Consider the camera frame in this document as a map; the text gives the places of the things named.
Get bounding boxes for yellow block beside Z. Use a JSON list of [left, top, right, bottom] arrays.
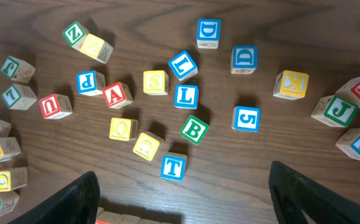
[[80, 34, 114, 64]]

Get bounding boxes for blue S block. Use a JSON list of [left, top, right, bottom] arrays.
[[231, 106, 261, 132]]

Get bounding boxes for red u block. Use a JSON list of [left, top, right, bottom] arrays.
[[95, 212, 141, 224], [39, 93, 73, 119]]

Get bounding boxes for green B block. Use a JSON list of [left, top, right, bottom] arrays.
[[180, 115, 210, 145]]

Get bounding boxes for blue D block top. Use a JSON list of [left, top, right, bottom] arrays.
[[196, 19, 221, 49]]

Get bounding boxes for red A block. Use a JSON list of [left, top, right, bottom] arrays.
[[103, 82, 134, 109]]

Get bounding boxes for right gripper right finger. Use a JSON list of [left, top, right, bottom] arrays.
[[269, 161, 360, 224]]

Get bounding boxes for blue L block upper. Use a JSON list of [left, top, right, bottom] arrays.
[[168, 50, 198, 82]]

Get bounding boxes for blue L block lower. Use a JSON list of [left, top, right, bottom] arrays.
[[173, 84, 199, 110]]

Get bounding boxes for green Z block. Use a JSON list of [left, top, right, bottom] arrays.
[[62, 21, 90, 51]]

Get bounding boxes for green R block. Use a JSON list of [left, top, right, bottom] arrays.
[[138, 219, 160, 224]]

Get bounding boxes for yellow block right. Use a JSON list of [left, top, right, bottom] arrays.
[[273, 70, 309, 100]]

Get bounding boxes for yellow K block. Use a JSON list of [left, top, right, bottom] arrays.
[[0, 137, 22, 162]]

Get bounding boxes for blue d block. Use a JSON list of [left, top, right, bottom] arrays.
[[231, 45, 258, 75], [196, 19, 221, 49]]

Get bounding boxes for yellow O block centre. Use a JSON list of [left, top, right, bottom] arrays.
[[109, 118, 138, 141]]

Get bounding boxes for green j block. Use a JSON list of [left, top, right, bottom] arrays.
[[0, 56, 35, 83], [311, 95, 359, 128]]

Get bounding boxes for green J block right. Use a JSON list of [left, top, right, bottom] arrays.
[[311, 95, 359, 128]]

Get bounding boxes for blue T block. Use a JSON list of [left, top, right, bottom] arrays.
[[160, 152, 187, 181]]

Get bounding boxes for green J block left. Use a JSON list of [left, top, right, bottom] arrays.
[[0, 56, 35, 83]]

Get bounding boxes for yellow S block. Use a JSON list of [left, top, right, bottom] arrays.
[[143, 70, 168, 95]]

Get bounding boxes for red E block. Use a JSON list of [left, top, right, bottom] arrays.
[[96, 207, 104, 218]]

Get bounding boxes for blue D block right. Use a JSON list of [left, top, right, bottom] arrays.
[[231, 45, 258, 75]]

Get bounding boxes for green 7 block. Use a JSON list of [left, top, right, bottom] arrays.
[[1, 83, 37, 110]]

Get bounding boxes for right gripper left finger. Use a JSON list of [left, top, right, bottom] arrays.
[[9, 171, 100, 224]]

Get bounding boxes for blue l block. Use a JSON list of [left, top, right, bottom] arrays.
[[173, 84, 199, 110], [168, 50, 198, 82]]

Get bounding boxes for yellow C block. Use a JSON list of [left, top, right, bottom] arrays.
[[133, 132, 164, 161]]

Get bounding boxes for blue P block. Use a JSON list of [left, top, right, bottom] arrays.
[[76, 70, 106, 96]]

